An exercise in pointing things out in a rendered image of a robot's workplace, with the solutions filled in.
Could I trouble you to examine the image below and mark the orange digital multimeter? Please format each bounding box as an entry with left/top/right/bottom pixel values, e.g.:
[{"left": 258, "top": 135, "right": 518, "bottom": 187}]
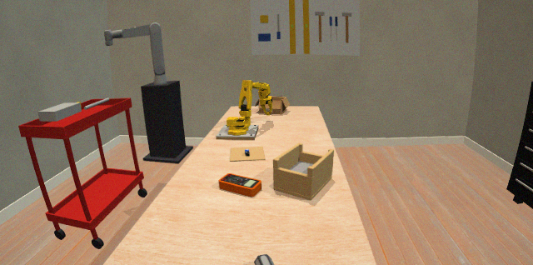
[{"left": 219, "top": 173, "right": 262, "bottom": 197}]

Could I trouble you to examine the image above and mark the tan flat mat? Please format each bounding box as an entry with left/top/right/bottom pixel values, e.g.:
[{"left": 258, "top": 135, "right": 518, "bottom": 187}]
[{"left": 230, "top": 147, "right": 266, "bottom": 162}]

